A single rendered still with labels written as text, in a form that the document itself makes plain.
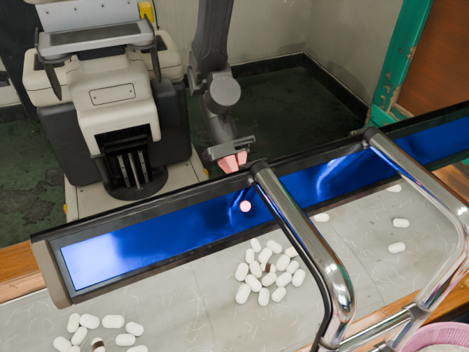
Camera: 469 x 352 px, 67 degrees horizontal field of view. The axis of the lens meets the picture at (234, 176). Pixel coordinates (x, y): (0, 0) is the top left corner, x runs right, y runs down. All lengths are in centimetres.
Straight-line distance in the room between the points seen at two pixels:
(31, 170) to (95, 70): 132
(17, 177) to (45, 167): 15
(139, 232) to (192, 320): 36
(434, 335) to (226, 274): 38
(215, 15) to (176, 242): 39
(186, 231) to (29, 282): 49
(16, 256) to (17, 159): 162
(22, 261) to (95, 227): 48
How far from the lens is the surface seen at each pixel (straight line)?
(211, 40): 66
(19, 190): 222
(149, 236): 36
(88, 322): 71
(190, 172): 160
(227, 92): 64
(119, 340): 68
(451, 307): 77
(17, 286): 81
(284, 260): 73
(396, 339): 57
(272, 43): 288
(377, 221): 87
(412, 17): 94
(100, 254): 37
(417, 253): 85
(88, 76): 108
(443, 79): 92
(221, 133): 70
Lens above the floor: 137
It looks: 44 degrees down
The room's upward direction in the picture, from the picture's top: straight up
